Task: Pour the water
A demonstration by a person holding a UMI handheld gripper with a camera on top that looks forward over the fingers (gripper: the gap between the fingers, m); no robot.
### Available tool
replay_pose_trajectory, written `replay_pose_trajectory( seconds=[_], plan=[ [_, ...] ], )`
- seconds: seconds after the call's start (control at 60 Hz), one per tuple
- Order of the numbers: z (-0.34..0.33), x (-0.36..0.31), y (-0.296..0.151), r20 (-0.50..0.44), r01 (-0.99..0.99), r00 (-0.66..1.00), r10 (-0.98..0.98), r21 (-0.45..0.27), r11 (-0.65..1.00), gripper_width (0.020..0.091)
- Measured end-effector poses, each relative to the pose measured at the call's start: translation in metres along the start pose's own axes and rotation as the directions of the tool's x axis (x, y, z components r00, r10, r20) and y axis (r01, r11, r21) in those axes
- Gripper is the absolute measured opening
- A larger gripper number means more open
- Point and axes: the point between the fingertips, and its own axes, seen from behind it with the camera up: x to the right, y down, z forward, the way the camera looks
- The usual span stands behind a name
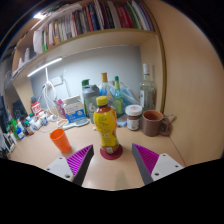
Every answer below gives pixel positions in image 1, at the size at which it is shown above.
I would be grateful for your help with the white and blue tissue box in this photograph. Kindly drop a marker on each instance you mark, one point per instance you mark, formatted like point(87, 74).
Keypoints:
point(74, 110)

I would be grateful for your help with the white wall socket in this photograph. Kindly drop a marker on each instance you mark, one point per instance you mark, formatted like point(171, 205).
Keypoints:
point(57, 81)

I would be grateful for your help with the grey shaker bottle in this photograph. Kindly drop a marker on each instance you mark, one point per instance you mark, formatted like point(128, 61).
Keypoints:
point(89, 103)

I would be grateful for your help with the red and white canister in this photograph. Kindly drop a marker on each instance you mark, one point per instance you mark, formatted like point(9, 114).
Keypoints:
point(36, 107)

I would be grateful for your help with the ceiling light tube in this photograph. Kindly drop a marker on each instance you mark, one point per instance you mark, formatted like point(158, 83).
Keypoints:
point(39, 15)

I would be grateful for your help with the yellow-capped clear bottle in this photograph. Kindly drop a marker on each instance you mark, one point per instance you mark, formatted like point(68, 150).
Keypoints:
point(104, 86)

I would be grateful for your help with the tall clear glass bottle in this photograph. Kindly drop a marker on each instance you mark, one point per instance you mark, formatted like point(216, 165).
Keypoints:
point(148, 93)

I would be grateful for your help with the orange plastic cup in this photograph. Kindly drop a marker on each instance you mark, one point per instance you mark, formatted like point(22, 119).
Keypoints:
point(60, 141)

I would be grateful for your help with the white under-shelf light bar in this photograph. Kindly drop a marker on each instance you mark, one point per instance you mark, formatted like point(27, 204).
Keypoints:
point(45, 66)

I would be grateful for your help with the flat round red coaster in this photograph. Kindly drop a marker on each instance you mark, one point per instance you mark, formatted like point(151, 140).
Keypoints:
point(116, 155)

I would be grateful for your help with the light blue hairbrush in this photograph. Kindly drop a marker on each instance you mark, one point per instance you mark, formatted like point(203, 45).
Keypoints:
point(75, 125)

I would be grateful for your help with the white-lidded brown spread jar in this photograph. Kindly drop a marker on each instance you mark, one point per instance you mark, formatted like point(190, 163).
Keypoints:
point(133, 118)

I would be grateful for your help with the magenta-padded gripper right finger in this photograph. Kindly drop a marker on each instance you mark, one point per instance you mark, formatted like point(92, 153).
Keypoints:
point(163, 165)

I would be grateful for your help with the yellow-labelled tea bottle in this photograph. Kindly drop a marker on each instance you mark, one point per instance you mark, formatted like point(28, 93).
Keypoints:
point(106, 126)

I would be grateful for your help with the wooden shelf unit with books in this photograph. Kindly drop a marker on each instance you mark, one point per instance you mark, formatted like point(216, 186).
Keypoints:
point(93, 33)

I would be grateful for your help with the pink packet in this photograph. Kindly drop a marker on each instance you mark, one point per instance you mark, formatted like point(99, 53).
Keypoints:
point(60, 108)

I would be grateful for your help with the brown ceramic mug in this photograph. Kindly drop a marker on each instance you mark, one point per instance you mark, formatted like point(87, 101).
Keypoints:
point(151, 125)

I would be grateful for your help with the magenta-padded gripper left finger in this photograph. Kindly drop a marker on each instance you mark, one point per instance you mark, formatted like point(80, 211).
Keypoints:
point(61, 166)

